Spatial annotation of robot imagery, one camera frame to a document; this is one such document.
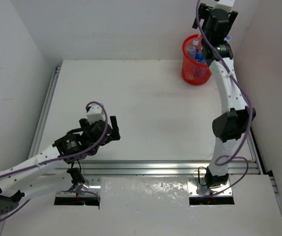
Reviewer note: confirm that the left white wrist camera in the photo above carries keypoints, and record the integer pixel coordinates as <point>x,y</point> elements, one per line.
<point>95,113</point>

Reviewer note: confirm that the clear plastic bottle diagonal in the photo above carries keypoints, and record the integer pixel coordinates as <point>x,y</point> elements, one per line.
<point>191,52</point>

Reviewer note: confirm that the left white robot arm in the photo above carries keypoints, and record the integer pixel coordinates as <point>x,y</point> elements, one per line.
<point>52,170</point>

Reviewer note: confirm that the aluminium front rail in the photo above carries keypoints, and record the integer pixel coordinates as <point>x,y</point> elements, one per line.
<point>142,168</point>

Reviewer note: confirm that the red mesh plastic bin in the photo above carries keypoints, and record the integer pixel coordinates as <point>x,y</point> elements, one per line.
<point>194,73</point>

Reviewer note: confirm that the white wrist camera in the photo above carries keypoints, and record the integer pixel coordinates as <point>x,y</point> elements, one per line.
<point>95,113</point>
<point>225,5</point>

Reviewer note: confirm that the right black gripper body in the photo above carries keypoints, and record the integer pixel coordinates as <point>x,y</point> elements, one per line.
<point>204,12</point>

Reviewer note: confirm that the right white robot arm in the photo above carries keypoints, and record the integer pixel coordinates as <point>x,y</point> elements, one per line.
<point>232,127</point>

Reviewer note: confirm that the blue label bottle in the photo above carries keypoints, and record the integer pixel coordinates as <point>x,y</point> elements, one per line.
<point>196,42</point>
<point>199,58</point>

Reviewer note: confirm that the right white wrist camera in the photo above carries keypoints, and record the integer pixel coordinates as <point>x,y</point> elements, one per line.
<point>225,5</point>

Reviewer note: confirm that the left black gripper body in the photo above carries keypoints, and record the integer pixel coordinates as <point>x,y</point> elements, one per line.
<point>109,132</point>

